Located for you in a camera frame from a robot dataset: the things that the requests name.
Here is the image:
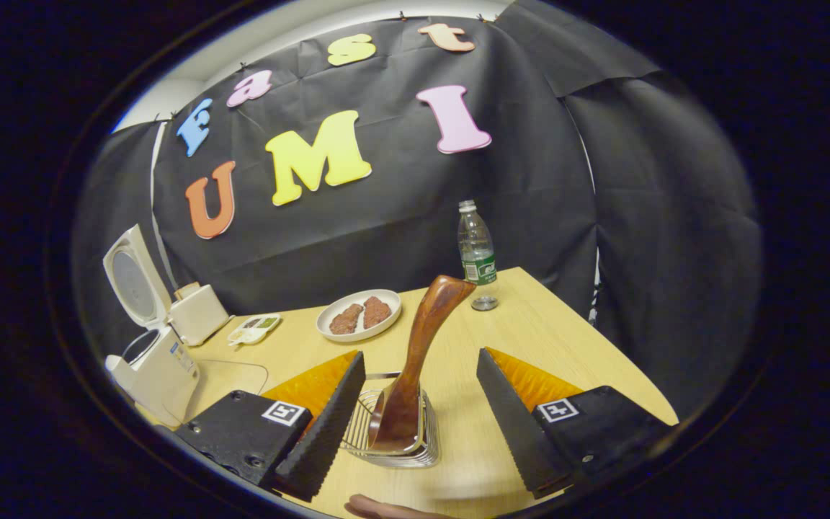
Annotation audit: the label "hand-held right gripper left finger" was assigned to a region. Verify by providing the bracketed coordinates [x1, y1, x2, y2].
[174, 350, 367, 503]

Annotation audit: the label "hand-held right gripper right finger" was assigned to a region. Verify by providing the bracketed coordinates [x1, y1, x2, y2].
[476, 347, 675, 500]

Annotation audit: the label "metal wire chopstick holder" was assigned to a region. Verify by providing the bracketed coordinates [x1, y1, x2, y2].
[341, 371, 439, 469]

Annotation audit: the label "brown wooden spoon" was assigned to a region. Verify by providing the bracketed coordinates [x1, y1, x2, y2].
[368, 275, 477, 453]

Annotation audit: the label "white rice cooker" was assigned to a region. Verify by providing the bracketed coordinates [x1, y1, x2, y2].
[103, 223, 201, 426]

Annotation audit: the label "white plate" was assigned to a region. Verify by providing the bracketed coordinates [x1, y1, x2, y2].
[316, 288, 403, 343]

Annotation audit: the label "brown meat piece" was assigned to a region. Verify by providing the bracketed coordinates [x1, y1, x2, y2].
[362, 296, 393, 329]
[329, 303, 364, 335]

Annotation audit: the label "white divided sauce dish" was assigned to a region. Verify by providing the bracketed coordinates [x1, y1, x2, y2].
[228, 313, 282, 347]

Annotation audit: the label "white toaster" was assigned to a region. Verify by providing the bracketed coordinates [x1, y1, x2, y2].
[168, 281, 232, 347]

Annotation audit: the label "clear plastic water bottle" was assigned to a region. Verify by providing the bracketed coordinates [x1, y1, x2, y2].
[457, 200, 498, 285]

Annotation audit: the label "black backdrop cloth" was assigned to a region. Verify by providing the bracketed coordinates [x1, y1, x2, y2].
[73, 0, 765, 419]

